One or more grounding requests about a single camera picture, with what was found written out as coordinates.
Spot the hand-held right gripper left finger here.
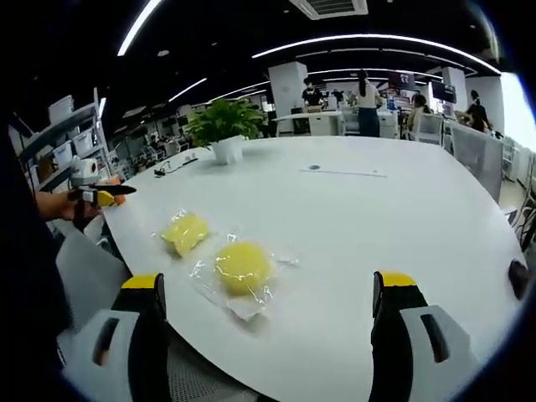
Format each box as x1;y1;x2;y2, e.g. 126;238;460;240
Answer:
61;271;169;402

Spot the dark round object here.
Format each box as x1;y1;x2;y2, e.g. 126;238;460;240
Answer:
507;258;532;302

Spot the ceiling air conditioner unit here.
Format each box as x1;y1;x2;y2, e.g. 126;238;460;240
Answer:
288;0;369;21

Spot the grey metal shelf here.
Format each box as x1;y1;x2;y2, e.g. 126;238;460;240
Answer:
7;86;113;198

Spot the hanging dark monitor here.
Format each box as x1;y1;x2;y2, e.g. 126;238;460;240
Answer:
430;80;458;105

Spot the white desk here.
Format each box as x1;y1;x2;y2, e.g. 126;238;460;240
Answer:
271;108;345;137

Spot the white storage box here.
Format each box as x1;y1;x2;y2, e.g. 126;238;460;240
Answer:
51;140;74;169
47;94;75;123
72;129;95;155

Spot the yellow round silicone block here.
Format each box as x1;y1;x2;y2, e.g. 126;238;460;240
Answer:
188;233;301;323

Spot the person's dark clothing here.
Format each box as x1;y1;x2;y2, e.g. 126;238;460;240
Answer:
0;116;75;380

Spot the orange object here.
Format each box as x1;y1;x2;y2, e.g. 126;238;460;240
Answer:
106;174;127;208

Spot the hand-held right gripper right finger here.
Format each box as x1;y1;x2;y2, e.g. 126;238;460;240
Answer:
368;270;482;402

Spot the grey mesh chair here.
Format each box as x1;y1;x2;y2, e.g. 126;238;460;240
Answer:
449;124;505;203
53;228;263;402

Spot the yellow rectangular silicone block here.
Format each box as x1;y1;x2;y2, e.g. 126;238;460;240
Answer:
151;207;219;261

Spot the black cable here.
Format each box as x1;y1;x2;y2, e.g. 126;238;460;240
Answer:
152;157;198;178

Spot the green potted plant white pot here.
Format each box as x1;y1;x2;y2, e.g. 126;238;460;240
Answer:
185;97;270;165

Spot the white mesh chair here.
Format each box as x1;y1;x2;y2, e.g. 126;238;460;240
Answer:
417;111;446;147

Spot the ceiling light strip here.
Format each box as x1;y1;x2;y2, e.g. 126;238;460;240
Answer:
166;76;209;103
116;0;163;58
250;33;503;75

